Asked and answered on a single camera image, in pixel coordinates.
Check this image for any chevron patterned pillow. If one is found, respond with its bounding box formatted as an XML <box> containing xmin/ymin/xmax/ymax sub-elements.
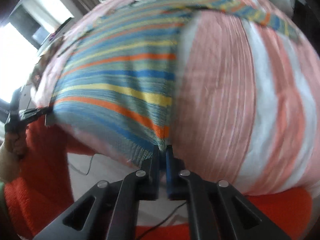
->
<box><xmin>29</xmin><ymin>36</ymin><xmax>64</xmax><ymax>89</ymax></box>

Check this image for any striped knit sweater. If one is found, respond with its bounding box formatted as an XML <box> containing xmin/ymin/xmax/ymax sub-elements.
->
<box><xmin>47</xmin><ymin>0</ymin><xmax>298</xmax><ymax>165</ymax></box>

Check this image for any orange fuzzy garment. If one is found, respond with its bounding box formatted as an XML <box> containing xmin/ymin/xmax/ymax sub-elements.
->
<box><xmin>1</xmin><ymin>118</ymin><xmax>312</xmax><ymax>239</ymax></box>

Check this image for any pink striped bed sheet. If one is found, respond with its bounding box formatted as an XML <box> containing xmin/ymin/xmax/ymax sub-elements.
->
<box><xmin>32</xmin><ymin>0</ymin><xmax>319</xmax><ymax>197</ymax></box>

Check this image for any person left hand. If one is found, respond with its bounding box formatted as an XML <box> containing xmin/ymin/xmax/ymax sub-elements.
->
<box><xmin>0</xmin><ymin>129</ymin><xmax>27</xmax><ymax>184</ymax></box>

